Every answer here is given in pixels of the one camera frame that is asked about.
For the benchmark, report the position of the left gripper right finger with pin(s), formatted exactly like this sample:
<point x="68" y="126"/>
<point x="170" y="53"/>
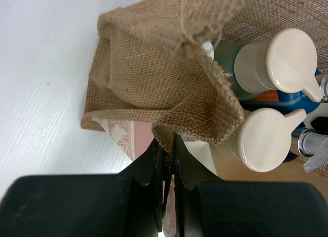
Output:
<point x="206" y="205"/>

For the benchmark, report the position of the dark blue spray bottle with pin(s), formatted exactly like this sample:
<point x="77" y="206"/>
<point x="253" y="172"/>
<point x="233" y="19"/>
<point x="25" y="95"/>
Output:
<point x="307" y="143"/>

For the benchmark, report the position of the blue orange spray bottle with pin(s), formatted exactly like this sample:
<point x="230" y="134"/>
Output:
<point x="316" y="112"/>

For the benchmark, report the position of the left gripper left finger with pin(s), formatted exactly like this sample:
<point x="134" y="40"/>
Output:
<point x="125" y="204"/>

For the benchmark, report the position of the burlap canvas tote bag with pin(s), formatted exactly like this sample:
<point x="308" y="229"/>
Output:
<point x="149" y="67"/>

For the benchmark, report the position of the beige pump bottle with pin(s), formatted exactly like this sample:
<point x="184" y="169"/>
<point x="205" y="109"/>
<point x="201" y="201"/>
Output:
<point x="263" y="140"/>

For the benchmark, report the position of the grey-green pump bottle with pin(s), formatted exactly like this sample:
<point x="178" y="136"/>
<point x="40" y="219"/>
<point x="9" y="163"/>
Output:
<point x="287" y="62"/>

